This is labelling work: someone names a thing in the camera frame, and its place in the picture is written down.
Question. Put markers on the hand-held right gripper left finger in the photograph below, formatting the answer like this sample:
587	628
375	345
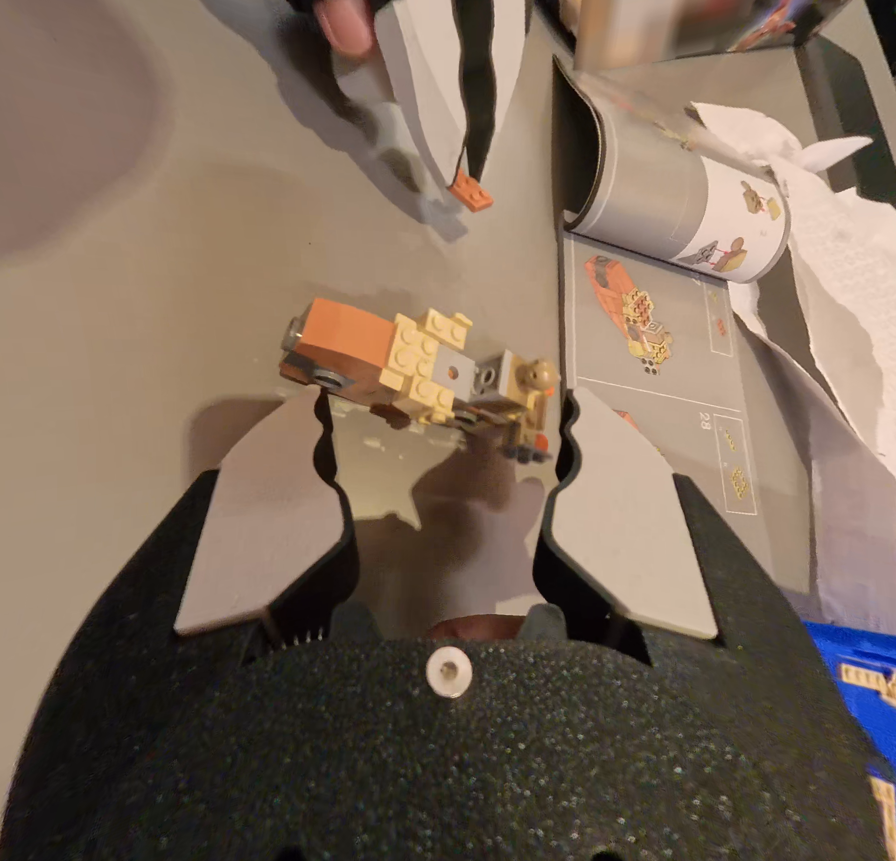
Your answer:
266	525

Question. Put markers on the grey instruction booklet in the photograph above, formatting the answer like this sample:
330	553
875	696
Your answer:
644	195

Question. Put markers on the crumpled white paper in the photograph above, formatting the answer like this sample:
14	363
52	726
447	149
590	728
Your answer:
840	259

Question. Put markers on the blue plastic bin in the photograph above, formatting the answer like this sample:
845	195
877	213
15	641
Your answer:
819	637

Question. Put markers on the small orange brick plate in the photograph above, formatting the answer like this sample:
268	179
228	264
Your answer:
470	194

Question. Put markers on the person's left hand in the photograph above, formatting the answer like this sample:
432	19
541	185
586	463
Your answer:
346	27

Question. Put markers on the orange and tan brick model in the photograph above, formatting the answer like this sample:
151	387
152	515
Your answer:
350	336

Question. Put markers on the grey desk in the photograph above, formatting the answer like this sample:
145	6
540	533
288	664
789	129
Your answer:
140	280

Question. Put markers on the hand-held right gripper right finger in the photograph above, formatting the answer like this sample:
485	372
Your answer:
616	525

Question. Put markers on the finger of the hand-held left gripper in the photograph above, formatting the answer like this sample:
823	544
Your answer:
507	48
420	69

